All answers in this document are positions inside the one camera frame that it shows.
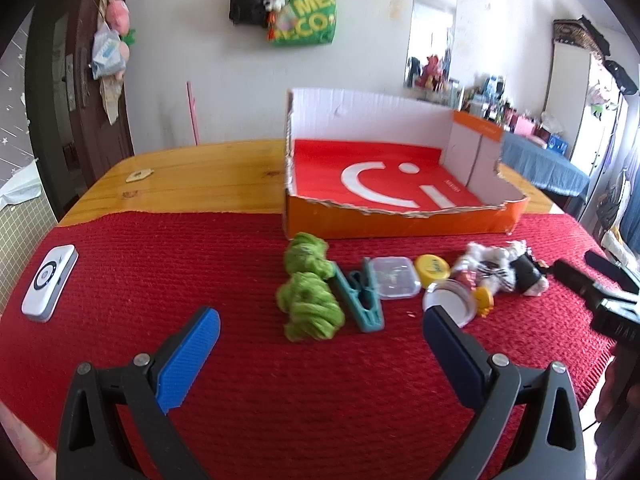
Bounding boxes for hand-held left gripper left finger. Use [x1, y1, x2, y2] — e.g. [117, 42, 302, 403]
[56, 306, 222, 480]

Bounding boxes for white device with round button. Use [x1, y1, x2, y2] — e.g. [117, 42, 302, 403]
[21, 245, 79, 323]

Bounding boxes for red woven mat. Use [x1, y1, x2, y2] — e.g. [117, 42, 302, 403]
[0, 208, 623, 480]

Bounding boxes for orange white cardboard box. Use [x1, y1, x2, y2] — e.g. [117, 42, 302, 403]
[284, 88, 530, 240]

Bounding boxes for black hanging bag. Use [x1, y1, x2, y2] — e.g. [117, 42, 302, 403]
[605, 60, 640, 96]

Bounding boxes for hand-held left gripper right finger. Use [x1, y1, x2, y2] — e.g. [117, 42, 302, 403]
[421, 305, 587, 480]

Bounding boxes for pink stick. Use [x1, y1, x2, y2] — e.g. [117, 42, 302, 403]
[186, 80, 201, 146]

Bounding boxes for clear blue-print plastic bag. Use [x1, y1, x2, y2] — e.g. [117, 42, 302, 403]
[90, 22, 127, 81]

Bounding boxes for grey star-print curtain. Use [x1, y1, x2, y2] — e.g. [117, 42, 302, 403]
[0, 25, 41, 176]

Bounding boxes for dark wooden door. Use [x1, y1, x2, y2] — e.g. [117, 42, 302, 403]
[25, 0, 135, 221]

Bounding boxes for beige hanging paper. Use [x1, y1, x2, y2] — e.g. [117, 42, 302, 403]
[97, 0, 124, 126]

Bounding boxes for small yellow orange toy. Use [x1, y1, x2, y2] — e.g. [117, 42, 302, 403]
[472, 287, 496, 318]

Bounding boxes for teal clothes peg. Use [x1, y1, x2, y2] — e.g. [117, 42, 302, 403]
[332, 257, 386, 333]

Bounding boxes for green tote bag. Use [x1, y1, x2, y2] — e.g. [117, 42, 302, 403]
[270, 0, 340, 47]

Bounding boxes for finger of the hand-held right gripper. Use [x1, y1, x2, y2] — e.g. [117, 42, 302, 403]
[554, 258, 614, 311]
[585, 250, 640, 295]

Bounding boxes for row of bottles and boxes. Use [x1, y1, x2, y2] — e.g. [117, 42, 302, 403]
[410, 72, 571, 153]

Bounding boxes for clear square plastic case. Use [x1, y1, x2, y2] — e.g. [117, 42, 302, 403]
[370, 256, 422, 301]

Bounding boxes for dark patterned bag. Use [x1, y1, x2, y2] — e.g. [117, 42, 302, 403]
[552, 16, 612, 56]

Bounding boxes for white wardrobe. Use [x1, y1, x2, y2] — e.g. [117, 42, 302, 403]
[542, 20, 626, 176]

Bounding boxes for blue cloth covered table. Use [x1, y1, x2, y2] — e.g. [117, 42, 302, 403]
[500, 130, 591, 211]

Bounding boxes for clear round lid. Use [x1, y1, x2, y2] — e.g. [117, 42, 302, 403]
[422, 280, 476, 328]

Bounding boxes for black white fluffy pouch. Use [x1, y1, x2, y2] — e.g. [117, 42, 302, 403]
[510, 252, 550, 297]

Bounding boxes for hanging clothes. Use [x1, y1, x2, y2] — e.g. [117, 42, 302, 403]
[580, 150, 640, 271]

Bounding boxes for yellow round lid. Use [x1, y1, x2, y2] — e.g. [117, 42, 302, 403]
[414, 255, 451, 290]

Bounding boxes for pink stuffed animal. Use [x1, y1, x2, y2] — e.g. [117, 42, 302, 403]
[420, 54, 446, 88]

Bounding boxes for white fluffy striped-bow clip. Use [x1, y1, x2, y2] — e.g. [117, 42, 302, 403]
[450, 241, 528, 293]

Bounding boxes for wall mirror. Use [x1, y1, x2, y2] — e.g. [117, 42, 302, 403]
[403, 0, 459, 111]

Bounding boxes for door lock plate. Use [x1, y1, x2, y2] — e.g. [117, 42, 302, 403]
[64, 52, 77, 111]

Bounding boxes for green yarn scrunchie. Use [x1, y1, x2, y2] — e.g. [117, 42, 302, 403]
[283, 232, 335, 278]
[276, 272, 346, 343]

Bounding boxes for pink plush toy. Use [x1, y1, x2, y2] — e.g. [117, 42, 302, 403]
[105, 0, 138, 47]

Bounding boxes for white cloth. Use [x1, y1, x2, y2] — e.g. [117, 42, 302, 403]
[0, 157, 43, 206]

